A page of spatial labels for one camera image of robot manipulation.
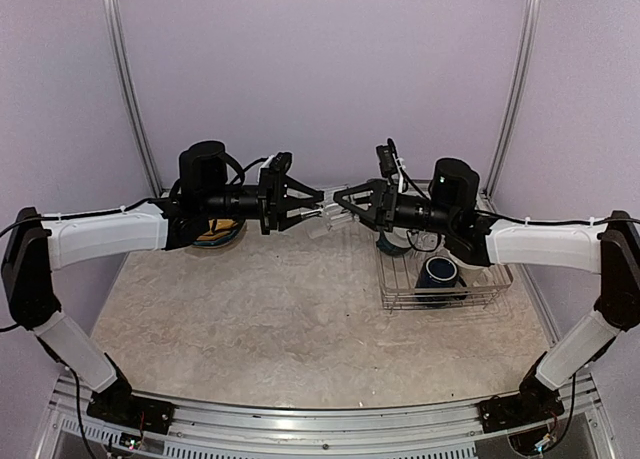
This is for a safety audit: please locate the right aluminium frame post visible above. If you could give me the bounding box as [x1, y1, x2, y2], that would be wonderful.
[484, 0, 541, 199]

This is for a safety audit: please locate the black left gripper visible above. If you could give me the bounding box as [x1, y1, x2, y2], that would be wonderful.
[201, 167, 325, 235]

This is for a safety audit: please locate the white ceramic mug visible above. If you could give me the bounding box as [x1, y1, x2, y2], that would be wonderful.
[457, 262, 494, 287]

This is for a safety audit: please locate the clear drinking glass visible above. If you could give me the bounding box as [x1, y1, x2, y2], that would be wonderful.
[305, 184, 355, 239]
[413, 232, 442, 254]

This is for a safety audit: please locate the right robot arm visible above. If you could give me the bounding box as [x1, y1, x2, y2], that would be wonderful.
[334, 174, 639, 430]

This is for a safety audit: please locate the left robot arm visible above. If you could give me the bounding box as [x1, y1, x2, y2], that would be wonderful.
[1, 170, 324, 427]

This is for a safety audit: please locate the dark blue mug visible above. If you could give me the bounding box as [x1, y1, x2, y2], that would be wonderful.
[415, 256, 466, 289]

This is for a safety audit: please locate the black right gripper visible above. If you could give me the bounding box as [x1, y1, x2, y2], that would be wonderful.
[334, 178, 457, 234]

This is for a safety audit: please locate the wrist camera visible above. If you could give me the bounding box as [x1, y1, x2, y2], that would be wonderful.
[177, 139, 294, 200]
[376, 138, 480, 213]

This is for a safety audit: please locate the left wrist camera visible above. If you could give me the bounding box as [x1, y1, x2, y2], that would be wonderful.
[177, 139, 294, 200]

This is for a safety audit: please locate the left aluminium frame post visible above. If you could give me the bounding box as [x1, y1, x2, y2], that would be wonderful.
[102, 0, 164, 197]

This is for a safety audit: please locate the wire metal dish rack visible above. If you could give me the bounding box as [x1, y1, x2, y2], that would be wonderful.
[365, 177, 515, 316]

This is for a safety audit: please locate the front aluminium rail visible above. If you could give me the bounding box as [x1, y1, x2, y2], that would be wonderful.
[47, 373, 601, 459]

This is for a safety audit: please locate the dark teal bowl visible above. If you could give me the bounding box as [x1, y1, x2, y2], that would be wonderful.
[376, 228, 411, 257]

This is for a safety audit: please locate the aluminium frame post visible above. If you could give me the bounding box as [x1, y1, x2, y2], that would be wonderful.
[484, 0, 541, 199]
[102, 0, 164, 197]

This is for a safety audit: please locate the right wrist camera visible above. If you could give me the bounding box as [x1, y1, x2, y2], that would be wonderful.
[376, 138, 480, 213]

